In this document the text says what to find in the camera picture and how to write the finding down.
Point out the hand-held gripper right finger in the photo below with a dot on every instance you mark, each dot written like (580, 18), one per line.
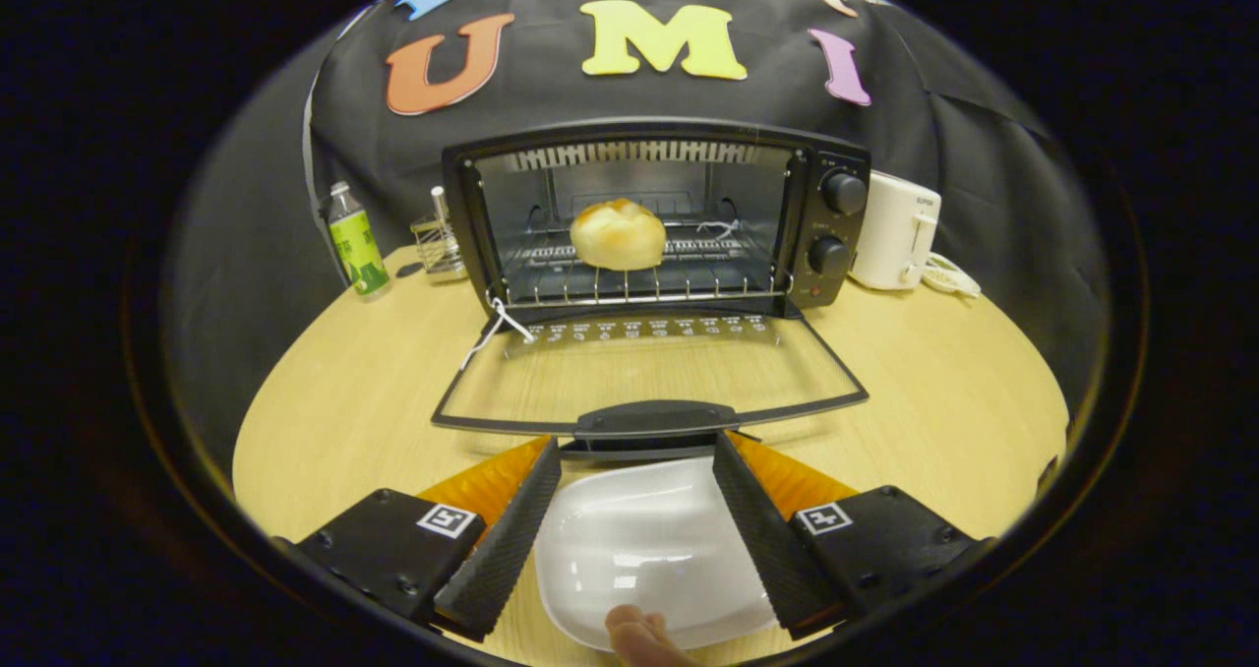
(762, 539)

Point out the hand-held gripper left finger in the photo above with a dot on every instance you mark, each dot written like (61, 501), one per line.
(502, 549)

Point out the black toaster oven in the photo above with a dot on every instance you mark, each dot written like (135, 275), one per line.
(802, 254)

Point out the round bread bun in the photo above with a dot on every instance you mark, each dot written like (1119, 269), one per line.
(618, 236)

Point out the white pop-up toaster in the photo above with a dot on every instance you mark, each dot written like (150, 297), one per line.
(885, 234)

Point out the white square plate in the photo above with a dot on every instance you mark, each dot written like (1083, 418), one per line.
(639, 549)

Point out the small black flat object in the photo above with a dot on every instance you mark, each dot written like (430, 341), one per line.
(408, 271)

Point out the divided white snack dish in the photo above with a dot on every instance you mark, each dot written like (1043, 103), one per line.
(954, 278)

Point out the green label drink bottle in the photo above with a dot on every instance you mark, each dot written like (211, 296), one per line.
(356, 249)

